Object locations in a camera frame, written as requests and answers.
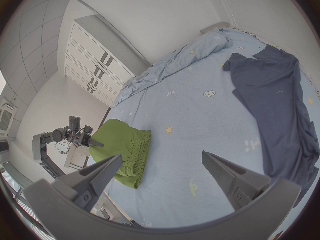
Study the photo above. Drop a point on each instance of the window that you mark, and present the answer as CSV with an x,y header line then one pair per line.
x,y
15,191

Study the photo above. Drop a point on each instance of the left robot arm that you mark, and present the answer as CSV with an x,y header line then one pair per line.
x,y
38,144

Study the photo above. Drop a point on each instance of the white chest of drawers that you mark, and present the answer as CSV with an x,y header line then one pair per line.
x,y
75,159

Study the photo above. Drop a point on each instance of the white wardrobe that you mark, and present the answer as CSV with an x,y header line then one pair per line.
x,y
95,59

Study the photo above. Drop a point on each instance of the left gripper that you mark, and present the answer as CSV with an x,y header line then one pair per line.
x,y
83,140

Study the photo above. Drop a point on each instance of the pale blue quilt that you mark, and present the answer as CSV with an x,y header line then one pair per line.
x,y
175,59

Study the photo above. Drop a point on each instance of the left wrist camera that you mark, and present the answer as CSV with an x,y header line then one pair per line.
x,y
88,129

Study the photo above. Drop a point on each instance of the dark blue garment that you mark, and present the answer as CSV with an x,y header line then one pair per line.
x,y
275,96

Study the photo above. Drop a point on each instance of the green shorts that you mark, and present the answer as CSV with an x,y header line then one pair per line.
x,y
117,139

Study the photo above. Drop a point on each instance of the bed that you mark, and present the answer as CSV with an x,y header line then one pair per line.
x,y
187,124

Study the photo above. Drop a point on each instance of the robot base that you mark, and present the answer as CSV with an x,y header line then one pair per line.
x,y
101,210

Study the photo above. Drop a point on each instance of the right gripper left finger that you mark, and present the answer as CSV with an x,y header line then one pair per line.
x,y
97,176

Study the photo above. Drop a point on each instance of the white air conditioner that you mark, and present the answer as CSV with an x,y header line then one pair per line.
x,y
6,119

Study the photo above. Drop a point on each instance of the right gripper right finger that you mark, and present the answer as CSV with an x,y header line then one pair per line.
x,y
227,179

